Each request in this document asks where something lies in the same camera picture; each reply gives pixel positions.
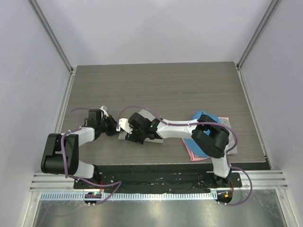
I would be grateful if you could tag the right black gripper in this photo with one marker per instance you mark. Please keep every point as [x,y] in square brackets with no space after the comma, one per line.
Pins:
[134,138]

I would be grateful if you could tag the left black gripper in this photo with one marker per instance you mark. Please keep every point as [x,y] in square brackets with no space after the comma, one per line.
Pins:
[113,124]

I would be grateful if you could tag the grey cloth napkin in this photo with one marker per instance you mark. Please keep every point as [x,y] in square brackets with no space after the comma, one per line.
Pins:
[149,116]

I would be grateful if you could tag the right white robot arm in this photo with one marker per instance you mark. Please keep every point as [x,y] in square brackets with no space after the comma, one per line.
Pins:
[209,135]

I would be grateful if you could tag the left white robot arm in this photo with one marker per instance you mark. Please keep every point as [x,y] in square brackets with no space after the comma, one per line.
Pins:
[61,153]

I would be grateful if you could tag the pink cloth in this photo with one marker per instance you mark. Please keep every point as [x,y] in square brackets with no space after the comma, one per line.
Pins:
[194,151]

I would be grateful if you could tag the grey folded cloth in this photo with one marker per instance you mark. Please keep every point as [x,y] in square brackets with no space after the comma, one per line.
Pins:
[225,121]

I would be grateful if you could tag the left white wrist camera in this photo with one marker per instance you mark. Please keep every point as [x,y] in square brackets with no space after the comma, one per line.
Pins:
[104,111]

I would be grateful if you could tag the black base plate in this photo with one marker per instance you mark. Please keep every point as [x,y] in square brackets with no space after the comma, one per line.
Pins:
[159,179]

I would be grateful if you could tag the left aluminium frame post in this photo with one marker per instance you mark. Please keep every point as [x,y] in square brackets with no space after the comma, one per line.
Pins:
[46,26]

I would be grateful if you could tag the aluminium frame post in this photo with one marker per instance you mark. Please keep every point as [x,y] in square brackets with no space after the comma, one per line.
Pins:
[258,31]
[46,26]

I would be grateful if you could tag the white slotted cable duct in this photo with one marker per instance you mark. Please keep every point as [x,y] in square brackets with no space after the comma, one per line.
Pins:
[96,196]

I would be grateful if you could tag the aluminium front rail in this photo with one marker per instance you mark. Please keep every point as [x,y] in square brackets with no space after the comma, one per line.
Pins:
[261,179]

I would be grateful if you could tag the right aluminium frame post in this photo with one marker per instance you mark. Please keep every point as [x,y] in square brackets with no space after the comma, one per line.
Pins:
[258,31]

